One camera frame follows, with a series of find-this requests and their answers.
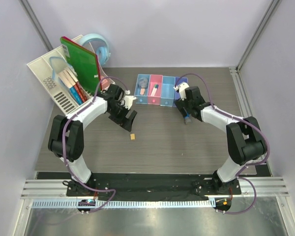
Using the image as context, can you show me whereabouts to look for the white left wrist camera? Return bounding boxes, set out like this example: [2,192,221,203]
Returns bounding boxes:
[121,90,137,110]

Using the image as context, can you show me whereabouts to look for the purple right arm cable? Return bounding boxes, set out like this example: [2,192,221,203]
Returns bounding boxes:
[174,73,271,214]

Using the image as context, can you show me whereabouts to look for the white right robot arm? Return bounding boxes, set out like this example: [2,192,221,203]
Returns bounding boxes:
[174,82,268,194]

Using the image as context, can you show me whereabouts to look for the blue and red books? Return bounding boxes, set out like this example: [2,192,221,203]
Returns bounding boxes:
[69,84,87,105]

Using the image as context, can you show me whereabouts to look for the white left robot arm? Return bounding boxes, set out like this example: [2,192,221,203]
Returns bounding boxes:
[48,84,137,196]

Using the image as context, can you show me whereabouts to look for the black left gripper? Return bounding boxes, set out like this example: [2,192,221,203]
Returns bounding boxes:
[108,102,137,132]

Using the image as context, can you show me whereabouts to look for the light blue headphones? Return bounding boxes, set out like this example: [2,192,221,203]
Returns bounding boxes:
[79,33,111,66]

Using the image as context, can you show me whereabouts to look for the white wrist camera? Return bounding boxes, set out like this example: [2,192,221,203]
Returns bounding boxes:
[121,90,137,110]
[174,82,189,100]

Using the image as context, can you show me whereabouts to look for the four colour drawer organizer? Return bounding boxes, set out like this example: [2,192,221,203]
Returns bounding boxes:
[134,74,188,107]

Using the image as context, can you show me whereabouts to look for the blue grey glue stick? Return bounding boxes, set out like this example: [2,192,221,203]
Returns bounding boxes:
[184,115,192,124]

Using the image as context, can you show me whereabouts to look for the white slotted cable duct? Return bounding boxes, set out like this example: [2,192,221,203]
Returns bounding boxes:
[32,198,216,209]

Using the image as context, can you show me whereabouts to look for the pink box in rack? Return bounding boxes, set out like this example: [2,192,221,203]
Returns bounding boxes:
[100,76,111,90]

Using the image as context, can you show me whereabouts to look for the clear jar of paperclips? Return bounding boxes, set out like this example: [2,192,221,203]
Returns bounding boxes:
[138,77,148,89]

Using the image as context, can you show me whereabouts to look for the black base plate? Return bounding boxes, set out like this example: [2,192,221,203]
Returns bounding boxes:
[62,173,241,202]

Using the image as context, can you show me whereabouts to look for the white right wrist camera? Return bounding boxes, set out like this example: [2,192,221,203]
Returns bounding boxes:
[174,82,189,100]

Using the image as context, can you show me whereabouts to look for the white desk organizer rack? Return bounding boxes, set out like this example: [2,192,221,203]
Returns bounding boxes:
[28,36,107,115]

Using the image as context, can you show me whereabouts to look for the green folder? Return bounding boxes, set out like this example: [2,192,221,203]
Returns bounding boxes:
[60,36,100,94]

